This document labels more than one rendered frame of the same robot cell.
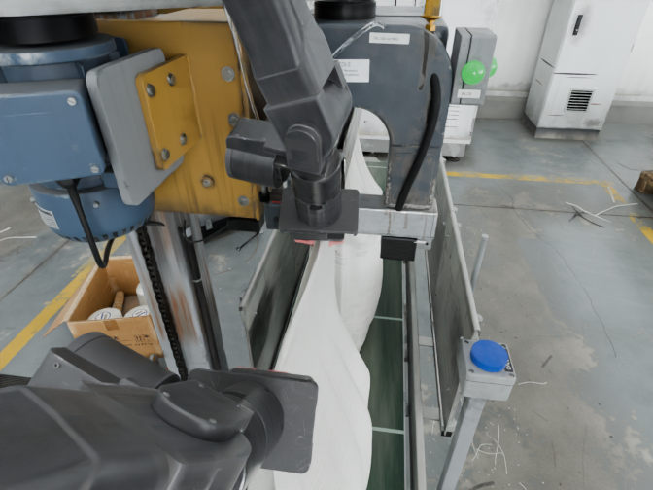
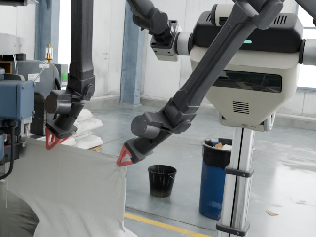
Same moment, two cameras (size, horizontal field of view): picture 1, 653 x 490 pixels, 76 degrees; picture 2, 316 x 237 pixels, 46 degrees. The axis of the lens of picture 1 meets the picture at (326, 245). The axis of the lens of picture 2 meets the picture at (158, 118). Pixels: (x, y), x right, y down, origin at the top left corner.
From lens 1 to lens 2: 1.10 m
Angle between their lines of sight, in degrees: 72
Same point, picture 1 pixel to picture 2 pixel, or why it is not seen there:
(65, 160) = (29, 108)
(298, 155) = (89, 93)
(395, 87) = (46, 82)
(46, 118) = (29, 90)
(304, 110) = (91, 80)
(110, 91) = not seen: hidden behind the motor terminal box
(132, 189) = (21, 126)
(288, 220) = (59, 130)
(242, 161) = (62, 103)
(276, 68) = (88, 68)
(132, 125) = not seen: hidden behind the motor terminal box
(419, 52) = (51, 70)
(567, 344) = not seen: outside the picture
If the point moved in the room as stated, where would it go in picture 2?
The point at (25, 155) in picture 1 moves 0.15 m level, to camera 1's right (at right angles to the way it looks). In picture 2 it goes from (25, 106) to (58, 100)
